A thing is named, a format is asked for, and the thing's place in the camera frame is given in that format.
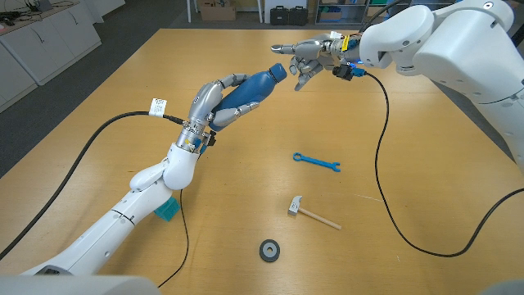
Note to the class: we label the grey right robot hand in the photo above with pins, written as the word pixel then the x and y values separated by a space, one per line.
pixel 313 53

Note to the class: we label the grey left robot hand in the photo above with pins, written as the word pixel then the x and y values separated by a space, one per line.
pixel 202 102

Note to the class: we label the blue bottle cap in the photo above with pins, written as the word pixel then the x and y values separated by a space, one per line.
pixel 278 73

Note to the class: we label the blue metal bottle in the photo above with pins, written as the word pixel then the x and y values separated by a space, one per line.
pixel 245 92

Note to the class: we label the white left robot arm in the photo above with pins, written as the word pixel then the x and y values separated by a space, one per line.
pixel 118 223

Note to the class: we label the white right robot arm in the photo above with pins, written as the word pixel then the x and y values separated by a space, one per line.
pixel 462 45

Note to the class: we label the blue plastic wrench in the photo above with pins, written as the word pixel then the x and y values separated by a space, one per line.
pixel 317 162

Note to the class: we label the black hard case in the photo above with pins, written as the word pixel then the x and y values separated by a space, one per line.
pixel 279 16
pixel 298 16

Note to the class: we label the grey metal shelf unit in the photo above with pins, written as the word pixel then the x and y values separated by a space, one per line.
pixel 340 12

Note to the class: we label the brown cardboard box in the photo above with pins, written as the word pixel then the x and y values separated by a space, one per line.
pixel 217 12

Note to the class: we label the teal translucent cube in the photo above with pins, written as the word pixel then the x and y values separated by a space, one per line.
pixel 168 210

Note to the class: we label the white cabinet row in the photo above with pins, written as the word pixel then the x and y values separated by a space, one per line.
pixel 53 45

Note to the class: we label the grey round wheel disc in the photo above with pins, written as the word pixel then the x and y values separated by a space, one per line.
pixel 264 250

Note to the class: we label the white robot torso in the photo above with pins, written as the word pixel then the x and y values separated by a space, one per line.
pixel 73 286

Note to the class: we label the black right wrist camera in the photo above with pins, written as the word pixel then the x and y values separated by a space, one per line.
pixel 341 72

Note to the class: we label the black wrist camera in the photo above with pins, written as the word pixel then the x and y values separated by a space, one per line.
pixel 210 138
pixel 341 72

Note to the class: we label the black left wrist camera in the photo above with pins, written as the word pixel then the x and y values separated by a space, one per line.
pixel 210 138

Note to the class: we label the white table frame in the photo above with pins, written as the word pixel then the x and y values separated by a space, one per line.
pixel 260 10

